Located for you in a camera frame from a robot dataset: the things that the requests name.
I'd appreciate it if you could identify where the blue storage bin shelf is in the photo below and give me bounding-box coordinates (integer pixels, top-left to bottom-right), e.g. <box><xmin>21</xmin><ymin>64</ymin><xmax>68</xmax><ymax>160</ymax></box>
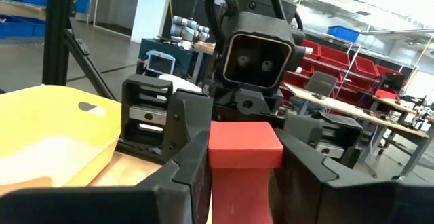
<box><xmin>0</xmin><ymin>0</ymin><xmax>48</xmax><ymax>41</ymax></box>

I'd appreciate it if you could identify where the yellow plastic bin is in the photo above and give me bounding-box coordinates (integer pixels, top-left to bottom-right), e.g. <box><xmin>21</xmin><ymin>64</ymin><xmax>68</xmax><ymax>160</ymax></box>
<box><xmin>0</xmin><ymin>83</ymin><xmax>122</xmax><ymax>198</ymax></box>

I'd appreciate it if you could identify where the black aluminium table frame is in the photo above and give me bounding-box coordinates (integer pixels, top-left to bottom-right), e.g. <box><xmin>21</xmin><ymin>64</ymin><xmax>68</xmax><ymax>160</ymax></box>
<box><xmin>42</xmin><ymin>0</ymin><xmax>116</xmax><ymax>101</ymax></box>

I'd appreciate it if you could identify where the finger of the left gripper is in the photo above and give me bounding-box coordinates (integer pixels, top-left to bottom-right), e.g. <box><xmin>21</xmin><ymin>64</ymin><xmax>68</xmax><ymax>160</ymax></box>
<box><xmin>277</xmin><ymin>114</ymin><xmax>321</xmax><ymax>153</ymax></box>
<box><xmin>161</xmin><ymin>90</ymin><xmax>214</xmax><ymax>166</ymax></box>

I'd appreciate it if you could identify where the red storage bin rack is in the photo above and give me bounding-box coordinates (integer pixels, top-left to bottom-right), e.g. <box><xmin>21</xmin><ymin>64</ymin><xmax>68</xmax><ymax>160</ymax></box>
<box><xmin>281</xmin><ymin>39</ymin><xmax>404</xmax><ymax>106</ymax></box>

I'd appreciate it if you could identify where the teach pendant with screen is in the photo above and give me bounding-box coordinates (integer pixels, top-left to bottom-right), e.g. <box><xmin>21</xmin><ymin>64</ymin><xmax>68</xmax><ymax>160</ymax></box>
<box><xmin>145</xmin><ymin>49</ymin><xmax>176</xmax><ymax>75</ymax></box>

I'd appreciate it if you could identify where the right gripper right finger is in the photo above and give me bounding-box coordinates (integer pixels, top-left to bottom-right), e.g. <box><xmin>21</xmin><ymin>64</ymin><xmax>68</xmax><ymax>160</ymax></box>
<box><xmin>271</xmin><ymin>130</ymin><xmax>434</xmax><ymax>224</ymax></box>

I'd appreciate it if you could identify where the red arch block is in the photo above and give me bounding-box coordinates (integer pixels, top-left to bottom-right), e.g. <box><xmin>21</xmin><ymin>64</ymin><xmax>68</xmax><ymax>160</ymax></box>
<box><xmin>208</xmin><ymin>121</ymin><xmax>284</xmax><ymax>224</ymax></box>

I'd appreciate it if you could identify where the wooden workbench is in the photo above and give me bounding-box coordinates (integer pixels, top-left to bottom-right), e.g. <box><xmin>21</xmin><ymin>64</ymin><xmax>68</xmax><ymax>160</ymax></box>
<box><xmin>281</xmin><ymin>83</ymin><xmax>431</xmax><ymax>181</ymax></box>

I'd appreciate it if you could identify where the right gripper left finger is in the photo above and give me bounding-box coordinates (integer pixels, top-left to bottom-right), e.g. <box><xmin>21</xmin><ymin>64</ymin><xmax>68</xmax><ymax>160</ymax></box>
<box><xmin>0</xmin><ymin>130</ymin><xmax>213</xmax><ymax>224</ymax></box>

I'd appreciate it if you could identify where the blue plastic crate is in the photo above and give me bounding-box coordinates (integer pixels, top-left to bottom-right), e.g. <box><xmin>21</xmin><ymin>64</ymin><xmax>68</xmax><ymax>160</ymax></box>
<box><xmin>327</xmin><ymin>25</ymin><xmax>361</xmax><ymax>43</ymax></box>

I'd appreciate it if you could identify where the dark blue cart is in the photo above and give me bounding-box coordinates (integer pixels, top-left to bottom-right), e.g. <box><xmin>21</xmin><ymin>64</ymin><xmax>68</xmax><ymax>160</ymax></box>
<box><xmin>136</xmin><ymin>37</ymin><xmax>196</xmax><ymax>79</ymax></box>

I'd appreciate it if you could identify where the grey chair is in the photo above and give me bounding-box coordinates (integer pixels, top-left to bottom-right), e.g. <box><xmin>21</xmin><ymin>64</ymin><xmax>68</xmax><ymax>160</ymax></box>
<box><xmin>290</xmin><ymin>71</ymin><xmax>340</xmax><ymax>113</ymax></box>

